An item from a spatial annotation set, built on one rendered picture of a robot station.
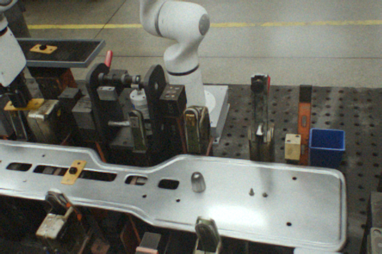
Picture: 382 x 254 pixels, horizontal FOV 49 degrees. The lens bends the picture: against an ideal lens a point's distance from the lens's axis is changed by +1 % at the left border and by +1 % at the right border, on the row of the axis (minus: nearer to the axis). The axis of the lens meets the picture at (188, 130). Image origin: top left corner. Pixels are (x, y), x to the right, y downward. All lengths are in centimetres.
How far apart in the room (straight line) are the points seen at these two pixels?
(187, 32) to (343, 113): 70
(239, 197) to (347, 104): 86
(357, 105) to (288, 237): 91
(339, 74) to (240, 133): 167
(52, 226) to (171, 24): 69
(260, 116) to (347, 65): 229
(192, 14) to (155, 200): 59
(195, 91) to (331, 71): 183
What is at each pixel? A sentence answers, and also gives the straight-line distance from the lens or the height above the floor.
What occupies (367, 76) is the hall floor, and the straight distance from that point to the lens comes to 314.
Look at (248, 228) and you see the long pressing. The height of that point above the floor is 100.
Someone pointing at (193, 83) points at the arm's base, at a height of 93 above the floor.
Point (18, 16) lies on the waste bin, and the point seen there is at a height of 40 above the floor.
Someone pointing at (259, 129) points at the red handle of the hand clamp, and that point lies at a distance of 101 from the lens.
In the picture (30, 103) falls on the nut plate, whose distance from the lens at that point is 99.
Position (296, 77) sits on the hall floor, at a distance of 310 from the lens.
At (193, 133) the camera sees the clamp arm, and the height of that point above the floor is 104.
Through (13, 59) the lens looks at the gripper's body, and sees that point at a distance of 94.
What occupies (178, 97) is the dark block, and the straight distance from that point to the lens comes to 107.
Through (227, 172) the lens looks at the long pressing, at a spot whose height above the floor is 100.
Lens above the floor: 173
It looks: 40 degrees down
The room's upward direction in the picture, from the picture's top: 11 degrees counter-clockwise
